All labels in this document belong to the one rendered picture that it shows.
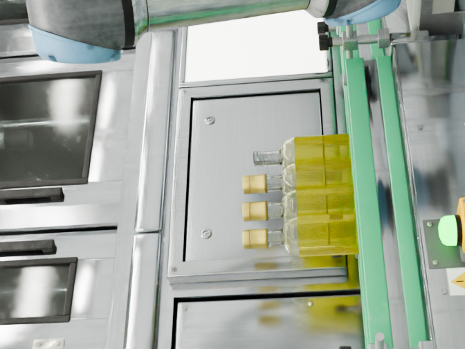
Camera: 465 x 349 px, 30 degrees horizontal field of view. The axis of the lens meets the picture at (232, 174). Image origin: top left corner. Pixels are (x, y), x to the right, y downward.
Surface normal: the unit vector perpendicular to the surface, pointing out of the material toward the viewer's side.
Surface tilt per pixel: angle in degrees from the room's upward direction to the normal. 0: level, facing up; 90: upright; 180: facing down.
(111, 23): 110
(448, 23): 90
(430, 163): 90
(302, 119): 90
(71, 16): 105
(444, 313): 90
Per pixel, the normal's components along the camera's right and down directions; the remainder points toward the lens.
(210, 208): -0.11, -0.58
